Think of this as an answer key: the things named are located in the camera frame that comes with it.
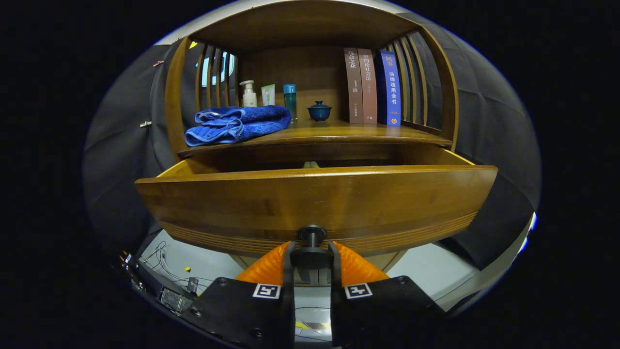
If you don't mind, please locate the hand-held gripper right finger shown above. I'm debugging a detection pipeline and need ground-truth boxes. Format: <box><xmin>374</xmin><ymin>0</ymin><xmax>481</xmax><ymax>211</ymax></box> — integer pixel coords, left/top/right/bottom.
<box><xmin>329</xmin><ymin>241</ymin><xmax>446</xmax><ymax>348</ymax></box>

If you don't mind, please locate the wooden cabinet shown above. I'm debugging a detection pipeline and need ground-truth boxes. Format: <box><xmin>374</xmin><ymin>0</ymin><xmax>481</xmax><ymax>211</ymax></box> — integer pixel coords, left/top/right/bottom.
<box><xmin>165</xmin><ymin>0</ymin><xmax>460</xmax><ymax>286</ymax></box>

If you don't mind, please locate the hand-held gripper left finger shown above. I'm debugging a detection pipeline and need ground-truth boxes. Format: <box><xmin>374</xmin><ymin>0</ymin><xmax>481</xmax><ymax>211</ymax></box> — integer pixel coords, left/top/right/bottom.
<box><xmin>190</xmin><ymin>241</ymin><xmax>296</xmax><ymax>349</ymax></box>

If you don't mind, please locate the grey electronic device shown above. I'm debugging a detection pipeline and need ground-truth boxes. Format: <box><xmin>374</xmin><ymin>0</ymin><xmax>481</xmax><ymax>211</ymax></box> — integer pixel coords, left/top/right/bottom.
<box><xmin>160</xmin><ymin>287</ymin><xmax>194</xmax><ymax>313</ymax></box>

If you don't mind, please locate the wooden drawer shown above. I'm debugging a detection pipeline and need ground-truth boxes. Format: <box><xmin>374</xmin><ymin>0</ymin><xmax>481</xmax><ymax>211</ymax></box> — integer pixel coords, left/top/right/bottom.
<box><xmin>135</xmin><ymin>145</ymin><xmax>498</xmax><ymax>270</ymax></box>

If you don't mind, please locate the white pump bottle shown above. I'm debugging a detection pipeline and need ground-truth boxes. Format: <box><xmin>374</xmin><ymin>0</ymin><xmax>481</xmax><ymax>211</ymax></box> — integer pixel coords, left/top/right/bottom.
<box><xmin>239</xmin><ymin>80</ymin><xmax>258</xmax><ymax>108</ymax></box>

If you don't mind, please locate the wooden countertop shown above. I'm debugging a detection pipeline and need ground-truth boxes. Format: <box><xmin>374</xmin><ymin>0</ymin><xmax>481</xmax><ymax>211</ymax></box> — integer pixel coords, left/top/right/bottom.
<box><xmin>177</xmin><ymin>116</ymin><xmax>453</xmax><ymax>159</ymax></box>

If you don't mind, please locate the teal bottle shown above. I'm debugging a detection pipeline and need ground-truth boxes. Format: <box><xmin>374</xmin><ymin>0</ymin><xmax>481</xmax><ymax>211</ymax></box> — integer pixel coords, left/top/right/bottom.
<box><xmin>283</xmin><ymin>84</ymin><xmax>297</xmax><ymax>122</ymax></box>

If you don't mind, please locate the blue towel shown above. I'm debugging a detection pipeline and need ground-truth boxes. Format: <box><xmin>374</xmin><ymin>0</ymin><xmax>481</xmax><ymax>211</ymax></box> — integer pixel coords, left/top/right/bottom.
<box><xmin>185</xmin><ymin>105</ymin><xmax>293</xmax><ymax>147</ymax></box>

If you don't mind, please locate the brown book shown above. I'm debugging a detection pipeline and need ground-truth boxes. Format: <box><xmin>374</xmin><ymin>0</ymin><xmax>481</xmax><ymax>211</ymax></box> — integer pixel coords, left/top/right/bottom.
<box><xmin>344</xmin><ymin>48</ymin><xmax>364</xmax><ymax>124</ymax></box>
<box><xmin>357</xmin><ymin>48</ymin><xmax>378</xmax><ymax>125</ymax></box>

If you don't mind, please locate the blue lidded teacup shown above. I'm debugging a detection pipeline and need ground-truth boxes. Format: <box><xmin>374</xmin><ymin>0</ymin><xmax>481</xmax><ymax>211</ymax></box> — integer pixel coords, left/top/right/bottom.
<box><xmin>308</xmin><ymin>101</ymin><xmax>333</xmax><ymax>122</ymax></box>

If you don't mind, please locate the blue book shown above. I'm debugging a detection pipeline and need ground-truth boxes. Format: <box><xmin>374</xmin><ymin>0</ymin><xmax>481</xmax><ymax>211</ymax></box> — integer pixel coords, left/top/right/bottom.
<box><xmin>375</xmin><ymin>50</ymin><xmax>402</xmax><ymax>127</ymax></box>

